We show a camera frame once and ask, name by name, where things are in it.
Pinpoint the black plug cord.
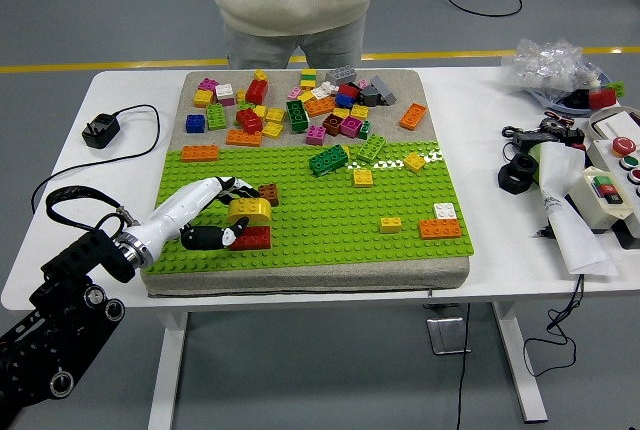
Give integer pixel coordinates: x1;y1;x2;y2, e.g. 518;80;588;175
30;103;162;215

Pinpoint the black power adapter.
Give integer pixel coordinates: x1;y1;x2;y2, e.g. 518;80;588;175
512;130;560;148

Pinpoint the green sheet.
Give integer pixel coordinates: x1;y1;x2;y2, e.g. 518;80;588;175
528;144;545;186

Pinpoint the grey 2x4 brick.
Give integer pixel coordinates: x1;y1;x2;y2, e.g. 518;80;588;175
325;65;358;86

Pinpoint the green baseplate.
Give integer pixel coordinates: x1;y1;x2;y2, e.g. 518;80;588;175
143;139;475;274

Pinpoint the dark red 2x2 brick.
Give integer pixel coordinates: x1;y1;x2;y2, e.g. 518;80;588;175
322;113;345;138

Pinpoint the yellow arched brick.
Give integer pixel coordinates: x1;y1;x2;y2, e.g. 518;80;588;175
227;197;273;225

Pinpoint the black plastic part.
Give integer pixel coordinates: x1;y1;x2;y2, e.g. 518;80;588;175
563;89;592;110

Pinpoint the black power plug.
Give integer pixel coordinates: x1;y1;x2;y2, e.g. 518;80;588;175
82;112;122;150

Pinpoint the grey control box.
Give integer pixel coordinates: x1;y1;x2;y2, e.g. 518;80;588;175
585;135;640;251

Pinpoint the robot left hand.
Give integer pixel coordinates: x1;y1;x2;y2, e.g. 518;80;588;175
130;175;262;262

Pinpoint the tall red brick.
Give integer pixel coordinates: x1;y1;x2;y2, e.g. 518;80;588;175
246;78;270;106

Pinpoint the white table leg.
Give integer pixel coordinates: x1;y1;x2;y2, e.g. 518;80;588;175
147;310;189;430
490;301;549;424

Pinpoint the dark green 2x4 brick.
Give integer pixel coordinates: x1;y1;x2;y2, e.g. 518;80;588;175
308;144;349;178
286;98;312;134

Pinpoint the red 2x4 brick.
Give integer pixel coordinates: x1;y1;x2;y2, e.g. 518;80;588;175
228;224;273;251

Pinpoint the dark grey long brick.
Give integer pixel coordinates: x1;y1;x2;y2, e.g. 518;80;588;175
369;74;398;105

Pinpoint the white switch box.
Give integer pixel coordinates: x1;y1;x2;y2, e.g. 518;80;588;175
568;167;635;234

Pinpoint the black servo module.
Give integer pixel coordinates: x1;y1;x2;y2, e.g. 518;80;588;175
557;125;587;152

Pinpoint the brown 2x2 brick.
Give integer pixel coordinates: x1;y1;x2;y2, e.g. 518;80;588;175
257;183;280;208

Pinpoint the white flat box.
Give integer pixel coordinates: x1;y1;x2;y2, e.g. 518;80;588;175
588;106;640;144

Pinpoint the metal floor plate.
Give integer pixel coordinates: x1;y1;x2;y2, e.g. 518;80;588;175
426;317;472;356

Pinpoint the blue basin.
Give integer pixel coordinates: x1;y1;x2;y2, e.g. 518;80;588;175
528;72;624;114

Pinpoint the black looped cable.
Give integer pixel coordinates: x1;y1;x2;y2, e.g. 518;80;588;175
523;274;586;378

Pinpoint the large black nut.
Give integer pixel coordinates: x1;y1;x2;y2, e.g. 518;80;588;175
497;153;540;195

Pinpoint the white paper bag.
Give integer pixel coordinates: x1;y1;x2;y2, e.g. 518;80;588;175
537;142;620;277

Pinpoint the clear bubble wrap bag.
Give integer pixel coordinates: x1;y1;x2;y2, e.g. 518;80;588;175
501;38;607;101

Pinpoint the red emergency stop button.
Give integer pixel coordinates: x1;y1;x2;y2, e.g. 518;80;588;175
610;136;639;158

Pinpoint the orange 2x4 brick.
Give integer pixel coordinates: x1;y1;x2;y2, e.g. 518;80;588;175
418;218;464;241
180;144;221;163
303;95;338;119
225;128;264;148

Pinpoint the black hanging cable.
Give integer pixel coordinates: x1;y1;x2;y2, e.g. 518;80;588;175
452;302;472;430

